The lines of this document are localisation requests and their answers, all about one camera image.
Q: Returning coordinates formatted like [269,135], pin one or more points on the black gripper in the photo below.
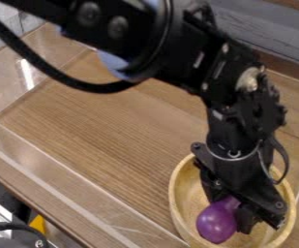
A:
[244,176]

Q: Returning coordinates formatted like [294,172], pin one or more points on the purple toy eggplant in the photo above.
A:
[216,222]

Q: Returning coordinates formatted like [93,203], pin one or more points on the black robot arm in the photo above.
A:
[168,39]

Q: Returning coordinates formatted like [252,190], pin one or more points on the brown wooden bowl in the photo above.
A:
[188,201]

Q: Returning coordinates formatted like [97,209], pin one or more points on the yellow black equipment base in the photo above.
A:
[20,233]

